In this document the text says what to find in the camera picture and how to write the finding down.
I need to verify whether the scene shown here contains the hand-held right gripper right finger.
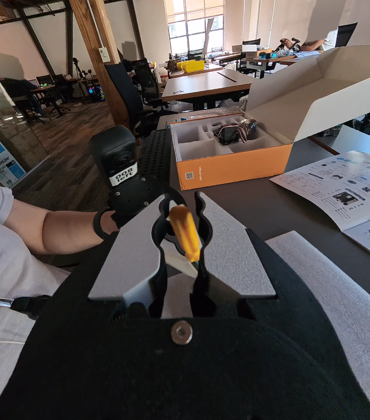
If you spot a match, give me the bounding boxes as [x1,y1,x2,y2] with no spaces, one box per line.
[191,191,278,318]

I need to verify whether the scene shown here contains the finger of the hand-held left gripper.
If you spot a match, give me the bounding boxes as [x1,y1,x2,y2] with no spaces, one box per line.
[163,243,199,279]

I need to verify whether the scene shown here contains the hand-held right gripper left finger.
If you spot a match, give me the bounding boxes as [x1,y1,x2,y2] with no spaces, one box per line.
[88,194,172,318]

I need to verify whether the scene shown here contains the yellow handled screwdriver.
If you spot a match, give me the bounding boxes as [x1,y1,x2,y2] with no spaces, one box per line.
[168,205,202,271]

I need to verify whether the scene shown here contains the person's left forearm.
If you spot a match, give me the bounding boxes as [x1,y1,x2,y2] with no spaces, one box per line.
[3,198,111,255]

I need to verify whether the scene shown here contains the dark grey desk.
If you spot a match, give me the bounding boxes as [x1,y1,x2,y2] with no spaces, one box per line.
[157,115,370,286]

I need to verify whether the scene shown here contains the grey foam box insert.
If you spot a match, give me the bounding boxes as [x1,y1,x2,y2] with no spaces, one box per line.
[172,115,292,163]

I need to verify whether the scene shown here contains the orange cardboard box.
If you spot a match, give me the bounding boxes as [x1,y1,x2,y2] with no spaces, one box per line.
[170,44,370,191]

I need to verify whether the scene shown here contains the black office chair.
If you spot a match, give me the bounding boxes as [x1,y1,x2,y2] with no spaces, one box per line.
[104,63,146,138]
[132,58,169,110]

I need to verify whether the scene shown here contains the white foam sheet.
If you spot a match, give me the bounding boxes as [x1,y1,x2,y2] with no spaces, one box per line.
[160,230,370,420]

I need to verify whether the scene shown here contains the clear plastic bag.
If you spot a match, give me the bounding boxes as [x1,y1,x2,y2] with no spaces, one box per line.
[185,105,244,120]

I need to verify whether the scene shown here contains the printed instruction manual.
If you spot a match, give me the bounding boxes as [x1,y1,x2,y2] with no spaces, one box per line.
[270,150,370,270]

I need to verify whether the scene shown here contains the wooden office table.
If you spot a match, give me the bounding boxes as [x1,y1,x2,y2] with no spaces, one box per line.
[242,54,303,79]
[161,69,258,112]

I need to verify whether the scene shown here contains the yellow storage bins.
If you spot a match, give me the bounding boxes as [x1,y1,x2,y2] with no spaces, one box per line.
[176,60,206,73]

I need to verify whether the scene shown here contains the wooden pillar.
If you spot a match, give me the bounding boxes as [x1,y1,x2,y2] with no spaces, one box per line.
[68,0,131,130]

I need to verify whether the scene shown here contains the paned window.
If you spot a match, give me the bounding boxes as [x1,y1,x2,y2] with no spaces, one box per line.
[165,0,225,56]

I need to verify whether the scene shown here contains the black strap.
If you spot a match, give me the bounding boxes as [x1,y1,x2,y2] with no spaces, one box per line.
[0,290,51,321]

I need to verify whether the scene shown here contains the black servo with wires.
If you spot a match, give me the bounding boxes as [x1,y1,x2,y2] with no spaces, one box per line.
[213,120,258,145]

